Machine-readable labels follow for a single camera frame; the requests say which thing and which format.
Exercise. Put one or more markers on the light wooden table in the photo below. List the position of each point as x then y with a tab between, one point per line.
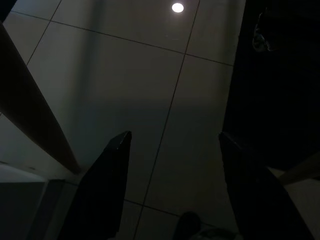
30	100

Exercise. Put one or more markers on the grey flat panel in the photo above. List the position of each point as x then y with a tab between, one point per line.
22	205

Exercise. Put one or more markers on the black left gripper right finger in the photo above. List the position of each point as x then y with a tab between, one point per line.
260	200

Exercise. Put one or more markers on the black robot foot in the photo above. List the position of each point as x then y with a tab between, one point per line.
187	225

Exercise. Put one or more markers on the shiny crumpled plastic piece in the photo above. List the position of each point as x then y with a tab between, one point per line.
260	40

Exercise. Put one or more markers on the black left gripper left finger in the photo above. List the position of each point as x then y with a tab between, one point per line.
100	195

